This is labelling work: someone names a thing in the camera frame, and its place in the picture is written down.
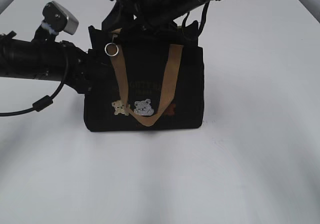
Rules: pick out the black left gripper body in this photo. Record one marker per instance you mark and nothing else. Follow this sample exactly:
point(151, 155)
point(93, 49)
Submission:
point(84, 69)

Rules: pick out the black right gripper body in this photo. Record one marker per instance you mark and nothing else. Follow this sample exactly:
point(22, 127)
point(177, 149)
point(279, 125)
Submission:
point(129, 17)

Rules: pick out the black canvas tote bag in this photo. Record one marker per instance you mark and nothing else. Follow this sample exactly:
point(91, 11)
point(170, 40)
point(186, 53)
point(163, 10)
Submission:
point(145, 56)

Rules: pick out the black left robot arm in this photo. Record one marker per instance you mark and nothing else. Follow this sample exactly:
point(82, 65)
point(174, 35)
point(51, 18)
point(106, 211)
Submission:
point(51, 61)

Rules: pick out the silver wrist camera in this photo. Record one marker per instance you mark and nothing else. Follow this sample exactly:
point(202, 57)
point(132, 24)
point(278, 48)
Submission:
point(58, 19)

